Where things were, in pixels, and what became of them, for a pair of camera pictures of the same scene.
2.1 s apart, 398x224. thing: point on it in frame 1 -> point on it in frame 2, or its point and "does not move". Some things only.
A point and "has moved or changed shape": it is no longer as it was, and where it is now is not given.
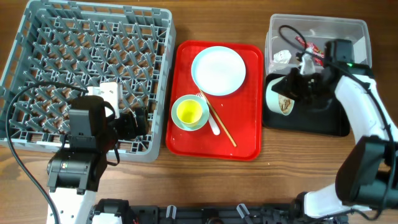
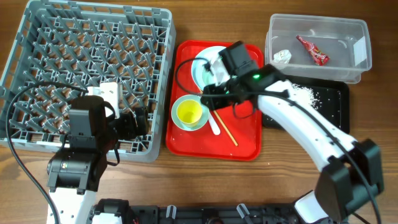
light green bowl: x=279 y=103 has moved or changed shape
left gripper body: x=124 y=127 does not move
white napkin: x=282 y=56 does not move
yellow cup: x=189 y=112 does not move
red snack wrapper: x=318 y=55 does not move
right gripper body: x=304 y=85 -> x=229 y=86
